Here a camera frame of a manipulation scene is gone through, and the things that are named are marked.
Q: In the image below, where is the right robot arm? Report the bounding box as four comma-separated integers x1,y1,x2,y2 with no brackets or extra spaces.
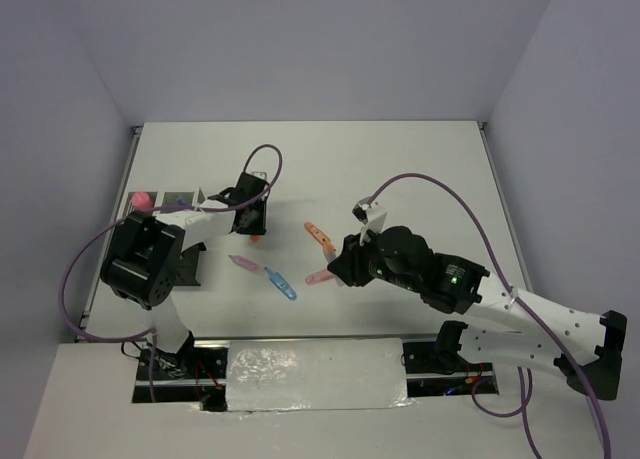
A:
328,226,627,401

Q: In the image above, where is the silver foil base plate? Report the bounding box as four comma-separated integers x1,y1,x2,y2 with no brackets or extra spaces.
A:
226,338,411,412

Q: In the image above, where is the pink glue stick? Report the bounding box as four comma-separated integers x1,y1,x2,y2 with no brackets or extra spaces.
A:
130,191,154,210

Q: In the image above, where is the white slotted container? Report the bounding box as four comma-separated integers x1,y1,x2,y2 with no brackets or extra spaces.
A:
120,189,205,217

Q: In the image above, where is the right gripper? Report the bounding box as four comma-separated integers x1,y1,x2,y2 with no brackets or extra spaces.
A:
327,224,419,292

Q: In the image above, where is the orange highlighter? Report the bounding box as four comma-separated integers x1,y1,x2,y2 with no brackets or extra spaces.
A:
304,222,337,263

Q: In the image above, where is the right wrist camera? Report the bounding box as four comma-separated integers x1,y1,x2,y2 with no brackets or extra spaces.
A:
352,197,387,245

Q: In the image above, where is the purple highlighter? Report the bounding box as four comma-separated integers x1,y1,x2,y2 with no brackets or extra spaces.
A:
229,255,265,275

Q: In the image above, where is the blue highlighter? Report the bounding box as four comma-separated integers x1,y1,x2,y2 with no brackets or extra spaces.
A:
265,268,297,301

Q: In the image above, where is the black slotted container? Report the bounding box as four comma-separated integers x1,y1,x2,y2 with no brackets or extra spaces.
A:
174,242,207,287

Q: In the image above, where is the black mounting rail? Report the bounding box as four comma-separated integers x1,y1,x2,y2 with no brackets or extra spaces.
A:
131,340,499,412

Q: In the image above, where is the pink highlighter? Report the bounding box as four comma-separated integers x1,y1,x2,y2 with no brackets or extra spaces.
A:
305,269,334,285

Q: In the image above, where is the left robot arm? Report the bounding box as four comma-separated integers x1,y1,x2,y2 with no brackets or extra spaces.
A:
100,172,269,378

